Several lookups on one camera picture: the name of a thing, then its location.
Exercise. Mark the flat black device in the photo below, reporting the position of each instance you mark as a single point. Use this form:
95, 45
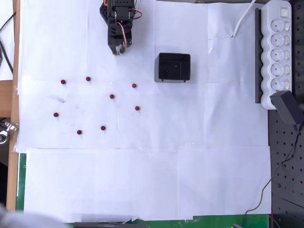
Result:
99, 225

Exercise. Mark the white paper table cover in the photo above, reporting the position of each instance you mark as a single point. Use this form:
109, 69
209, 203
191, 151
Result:
142, 178

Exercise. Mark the black box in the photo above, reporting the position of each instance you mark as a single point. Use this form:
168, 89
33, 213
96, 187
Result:
171, 69

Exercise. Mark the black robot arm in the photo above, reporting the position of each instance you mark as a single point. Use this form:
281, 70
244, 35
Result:
105, 12

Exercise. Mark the black power adapter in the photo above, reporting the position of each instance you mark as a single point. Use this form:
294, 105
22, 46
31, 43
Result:
285, 107

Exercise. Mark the blurred white object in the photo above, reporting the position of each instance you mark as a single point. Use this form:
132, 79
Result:
19, 219

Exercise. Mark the black pegboard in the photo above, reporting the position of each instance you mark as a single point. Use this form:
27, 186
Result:
287, 190

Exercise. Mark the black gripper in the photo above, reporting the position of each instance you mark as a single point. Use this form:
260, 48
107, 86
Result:
118, 50

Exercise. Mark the metal clamp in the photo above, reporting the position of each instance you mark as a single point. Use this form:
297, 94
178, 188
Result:
7, 127

